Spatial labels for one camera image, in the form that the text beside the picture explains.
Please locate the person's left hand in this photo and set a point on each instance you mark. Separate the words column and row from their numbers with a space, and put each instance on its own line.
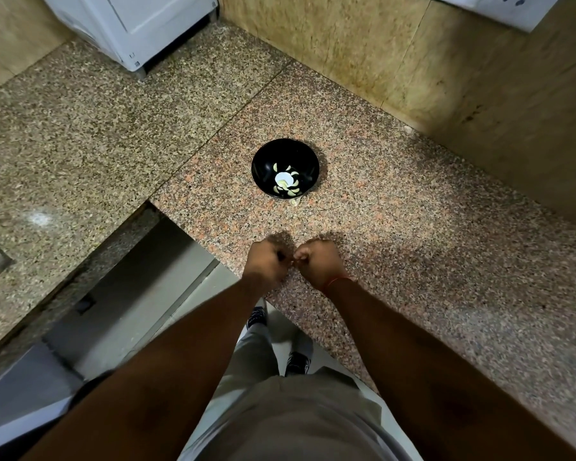
column 261, row 264

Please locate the person's right hand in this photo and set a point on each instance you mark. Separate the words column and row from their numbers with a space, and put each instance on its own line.
column 319, row 261

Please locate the person's left fingers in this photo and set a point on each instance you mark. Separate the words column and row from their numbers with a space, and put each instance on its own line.
column 282, row 262

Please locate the person's right fingers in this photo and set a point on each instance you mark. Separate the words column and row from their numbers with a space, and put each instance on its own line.
column 301, row 260

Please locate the person's left forearm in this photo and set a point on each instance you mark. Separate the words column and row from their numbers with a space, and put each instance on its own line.
column 173, row 374

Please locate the person's right forearm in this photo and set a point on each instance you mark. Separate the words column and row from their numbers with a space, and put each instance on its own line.
column 432, row 379

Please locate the red thread wristband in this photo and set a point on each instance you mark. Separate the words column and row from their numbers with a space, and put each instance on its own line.
column 337, row 281

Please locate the black and white shoe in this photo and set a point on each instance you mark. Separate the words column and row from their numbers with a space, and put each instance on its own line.
column 256, row 317
column 296, row 363

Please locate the pile of peeled garlic cloves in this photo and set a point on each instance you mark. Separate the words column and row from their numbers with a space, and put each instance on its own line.
column 290, row 187

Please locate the black bowl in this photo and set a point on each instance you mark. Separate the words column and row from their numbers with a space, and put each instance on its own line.
column 264, row 160

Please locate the grey trousers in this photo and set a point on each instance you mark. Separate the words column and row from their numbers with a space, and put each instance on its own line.
column 293, row 417

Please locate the white appliance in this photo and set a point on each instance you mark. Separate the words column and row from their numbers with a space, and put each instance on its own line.
column 134, row 23

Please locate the white wall switchboard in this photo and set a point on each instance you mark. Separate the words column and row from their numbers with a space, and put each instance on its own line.
column 499, row 7

